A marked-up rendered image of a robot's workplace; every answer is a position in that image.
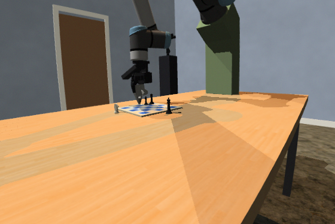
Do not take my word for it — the blue and cream chessboard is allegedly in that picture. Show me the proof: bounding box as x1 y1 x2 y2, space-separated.
118 102 182 117

